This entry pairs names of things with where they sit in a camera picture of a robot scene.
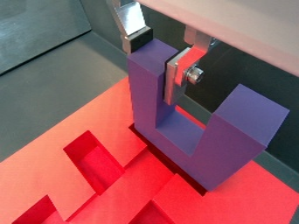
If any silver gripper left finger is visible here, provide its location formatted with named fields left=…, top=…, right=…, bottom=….
left=107, top=0, right=154, bottom=54

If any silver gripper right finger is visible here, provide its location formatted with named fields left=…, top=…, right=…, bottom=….
left=163, top=26, right=212, bottom=105

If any purple U-shaped block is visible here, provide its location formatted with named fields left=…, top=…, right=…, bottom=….
left=127, top=39, right=288, bottom=191

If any red board with cutouts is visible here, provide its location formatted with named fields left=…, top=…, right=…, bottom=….
left=0, top=80, right=299, bottom=224

